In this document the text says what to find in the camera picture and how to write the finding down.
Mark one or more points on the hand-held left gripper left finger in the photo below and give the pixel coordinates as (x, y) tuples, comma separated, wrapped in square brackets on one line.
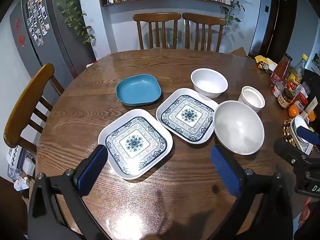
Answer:
[(92, 170)]

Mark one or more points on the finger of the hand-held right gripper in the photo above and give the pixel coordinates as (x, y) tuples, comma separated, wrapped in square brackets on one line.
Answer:
[(287, 151), (308, 135)]

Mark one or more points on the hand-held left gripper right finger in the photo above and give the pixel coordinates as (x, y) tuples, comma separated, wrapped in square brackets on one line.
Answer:
[(225, 172)]

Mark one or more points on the large white bowl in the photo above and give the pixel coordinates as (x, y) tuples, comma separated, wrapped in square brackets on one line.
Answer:
[(238, 127)]

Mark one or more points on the blue patterned square plate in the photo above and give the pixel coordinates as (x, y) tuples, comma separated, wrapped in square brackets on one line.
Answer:
[(188, 116), (135, 142)]

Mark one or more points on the small white straight-sided bowl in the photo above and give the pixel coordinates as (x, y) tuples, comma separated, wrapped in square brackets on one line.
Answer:
[(251, 98)]

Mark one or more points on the medium white bowl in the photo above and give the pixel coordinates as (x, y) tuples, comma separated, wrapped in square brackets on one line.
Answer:
[(209, 81)]

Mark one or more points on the person's right hand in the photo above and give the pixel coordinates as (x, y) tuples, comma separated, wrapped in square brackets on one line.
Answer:
[(304, 212)]

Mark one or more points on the small white dish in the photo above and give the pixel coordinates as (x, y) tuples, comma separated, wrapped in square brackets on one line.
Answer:
[(300, 123)]

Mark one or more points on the tray of nuts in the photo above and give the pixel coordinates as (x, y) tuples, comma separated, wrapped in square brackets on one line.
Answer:
[(287, 132)]

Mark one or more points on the orange fruit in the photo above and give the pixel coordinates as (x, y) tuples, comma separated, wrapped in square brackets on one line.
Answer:
[(293, 111), (312, 116)]

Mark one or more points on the red-lidded jar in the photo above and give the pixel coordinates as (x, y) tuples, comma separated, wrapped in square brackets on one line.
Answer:
[(301, 101)]

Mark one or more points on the brown sauce jar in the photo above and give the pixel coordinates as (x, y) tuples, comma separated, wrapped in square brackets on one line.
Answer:
[(285, 99)]

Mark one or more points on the small white-lidded jar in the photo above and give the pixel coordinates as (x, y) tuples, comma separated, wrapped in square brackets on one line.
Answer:
[(278, 90)]

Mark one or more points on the yellow-capped oil bottle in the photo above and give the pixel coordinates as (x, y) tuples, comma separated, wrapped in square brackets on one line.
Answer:
[(297, 76)]

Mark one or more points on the red sauce bottle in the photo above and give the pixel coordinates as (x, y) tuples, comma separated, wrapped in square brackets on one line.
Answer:
[(281, 70)]

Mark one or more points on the pile of boxes and paper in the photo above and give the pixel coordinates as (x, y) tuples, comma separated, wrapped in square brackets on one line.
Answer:
[(21, 165)]

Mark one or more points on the yellow snack packet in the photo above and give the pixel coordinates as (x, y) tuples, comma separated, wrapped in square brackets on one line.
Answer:
[(263, 63)]

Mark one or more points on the wooden chair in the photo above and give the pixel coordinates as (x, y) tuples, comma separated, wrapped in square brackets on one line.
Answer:
[(156, 17), (203, 18), (27, 100)]

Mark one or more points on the dark brown door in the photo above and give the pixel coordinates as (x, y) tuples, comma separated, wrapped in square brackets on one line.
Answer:
[(277, 25)]

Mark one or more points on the grey refrigerator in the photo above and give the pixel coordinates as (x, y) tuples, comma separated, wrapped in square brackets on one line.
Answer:
[(60, 35)]

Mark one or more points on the green trailing vine plant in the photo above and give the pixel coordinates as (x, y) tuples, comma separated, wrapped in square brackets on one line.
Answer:
[(75, 17), (231, 12)]

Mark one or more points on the red paper decoration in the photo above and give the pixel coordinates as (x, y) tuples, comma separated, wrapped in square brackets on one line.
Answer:
[(17, 24), (21, 40)]

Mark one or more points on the group of fridge photo magnets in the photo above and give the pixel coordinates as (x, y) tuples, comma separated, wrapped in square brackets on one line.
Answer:
[(37, 15)]

